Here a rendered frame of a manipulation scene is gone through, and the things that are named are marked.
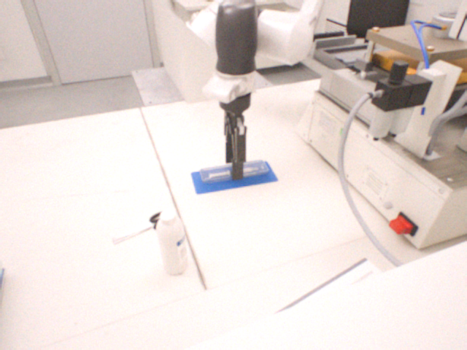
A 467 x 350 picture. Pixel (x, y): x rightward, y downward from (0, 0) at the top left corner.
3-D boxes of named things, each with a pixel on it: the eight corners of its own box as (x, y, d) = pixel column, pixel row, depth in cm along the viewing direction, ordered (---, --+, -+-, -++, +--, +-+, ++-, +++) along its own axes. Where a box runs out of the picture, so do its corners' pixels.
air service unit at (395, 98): (424, 135, 62) (458, 59, 53) (360, 149, 59) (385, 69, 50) (404, 123, 66) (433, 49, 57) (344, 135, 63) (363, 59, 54)
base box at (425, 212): (530, 216, 77) (579, 156, 66) (403, 257, 67) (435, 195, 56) (378, 116, 116) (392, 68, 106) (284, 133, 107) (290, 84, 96)
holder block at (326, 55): (403, 66, 94) (406, 57, 92) (344, 75, 89) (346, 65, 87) (365, 50, 106) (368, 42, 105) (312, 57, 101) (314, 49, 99)
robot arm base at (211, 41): (178, 18, 136) (198, -10, 133) (210, 49, 147) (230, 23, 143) (187, 25, 118) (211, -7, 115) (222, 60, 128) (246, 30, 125)
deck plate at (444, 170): (581, 157, 66) (585, 152, 65) (451, 193, 57) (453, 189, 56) (412, 77, 100) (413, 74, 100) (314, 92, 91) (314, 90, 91)
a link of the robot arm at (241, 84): (249, 58, 74) (248, 82, 77) (195, 63, 71) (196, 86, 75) (266, 79, 64) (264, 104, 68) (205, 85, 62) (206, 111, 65)
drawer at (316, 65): (405, 81, 95) (415, 54, 90) (341, 91, 89) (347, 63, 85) (345, 52, 117) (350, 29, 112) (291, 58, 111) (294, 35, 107)
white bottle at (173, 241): (164, 277, 63) (153, 227, 54) (163, 257, 67) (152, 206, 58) (190, 273, 64) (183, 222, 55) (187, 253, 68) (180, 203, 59)
